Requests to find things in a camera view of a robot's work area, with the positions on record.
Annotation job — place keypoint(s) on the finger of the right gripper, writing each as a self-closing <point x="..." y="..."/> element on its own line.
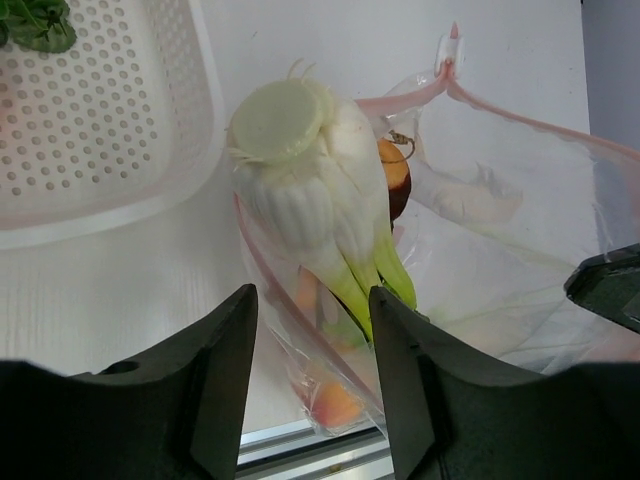
<point x="608" y="285"/>

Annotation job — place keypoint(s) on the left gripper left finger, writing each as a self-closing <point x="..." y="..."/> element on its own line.
<point x="172" y="411"/>

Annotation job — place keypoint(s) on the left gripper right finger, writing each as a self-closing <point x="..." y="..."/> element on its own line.
<point x="454" y="412"/>

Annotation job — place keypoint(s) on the orange peach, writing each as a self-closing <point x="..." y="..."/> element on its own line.
<point x="333" y="406"/>

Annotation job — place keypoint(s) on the clear pink-dotted zip bag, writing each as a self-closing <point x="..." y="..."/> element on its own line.
<point x="503" y="209"/>

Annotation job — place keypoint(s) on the purple sweet potato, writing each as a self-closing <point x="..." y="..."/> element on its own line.
<point x="394" y="152"/>

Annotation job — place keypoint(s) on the green celery stalk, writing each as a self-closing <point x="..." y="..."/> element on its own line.
<point x="306" y="166"/>

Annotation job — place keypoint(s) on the white perforated plastic basket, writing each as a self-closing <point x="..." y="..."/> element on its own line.
<point x="126" y="123"/>

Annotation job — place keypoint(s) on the red chili peppers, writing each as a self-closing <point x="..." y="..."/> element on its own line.
<point x="38" y="25"/>

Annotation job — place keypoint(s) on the aluminium mounting rail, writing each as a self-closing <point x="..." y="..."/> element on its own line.
<point x="296" y="451"/>

